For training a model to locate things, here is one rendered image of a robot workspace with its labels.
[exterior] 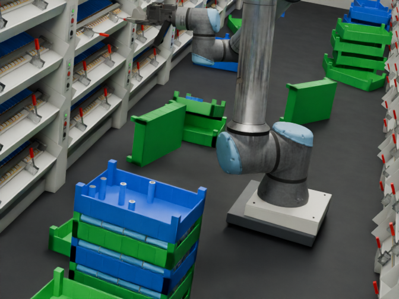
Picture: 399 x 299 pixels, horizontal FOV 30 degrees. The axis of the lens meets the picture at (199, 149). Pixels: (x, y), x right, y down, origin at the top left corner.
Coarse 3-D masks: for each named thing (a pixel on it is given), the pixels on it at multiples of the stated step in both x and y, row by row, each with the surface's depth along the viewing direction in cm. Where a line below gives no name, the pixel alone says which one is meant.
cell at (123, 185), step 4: (120, 184) 204; (124, 184) 204; (120, 188) 204; (124, 188) 204; (120, 192) 204; (124, 192) 204; (120, 196) 205; (124, 196) 205; (120, 200) 205; (124, 200) 206; (120, 204) 206
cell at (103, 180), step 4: (100, 180) 204; (104, 180) 204; (100, 184) 205; (104, 184) 205; (100, 188) 205; (104, 188) 205; (100, 192) 206; (104, 192) 206; (100, 196) 206; (104, 196) 207
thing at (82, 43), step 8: (112, 0) 314; (120, 0) 315; (120, 8) 314; (128, 8) 315; (120, 16) 310; (128, 16) 315; (104, 24) 294; (112, 24) 298; (120, 24) 307; (104, 32) 289; (112, 32) 302; (80, 40) 271; (88, 40) 274; (96, 40) 284; (80, 48) 268
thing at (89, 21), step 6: (114, 6) 308; (102, 12) 296; (114, 12) 306; (90, 18) 285; (96, 18) 289; (78, 24) 275; (84, 24) 278; (90, 24) 284; (96, 24) 287; (78, 30) 275
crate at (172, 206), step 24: (96, 192) 210; (144, 192) 213; (168, 192) 210; (192, 192) 208; (96, 216) 198; (120, 216) 195; (144, 216) 192; (168, 216) 204; (192, 216) 200; (168, 240) 192
